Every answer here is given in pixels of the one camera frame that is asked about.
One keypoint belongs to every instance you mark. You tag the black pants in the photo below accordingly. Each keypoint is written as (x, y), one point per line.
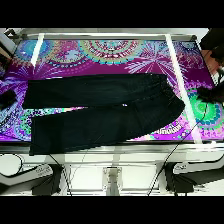
(100, 113)

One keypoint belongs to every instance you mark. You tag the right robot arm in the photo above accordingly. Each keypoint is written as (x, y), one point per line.
(200, 173)

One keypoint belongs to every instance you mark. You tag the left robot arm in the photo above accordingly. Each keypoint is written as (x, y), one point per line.
(20, 176)

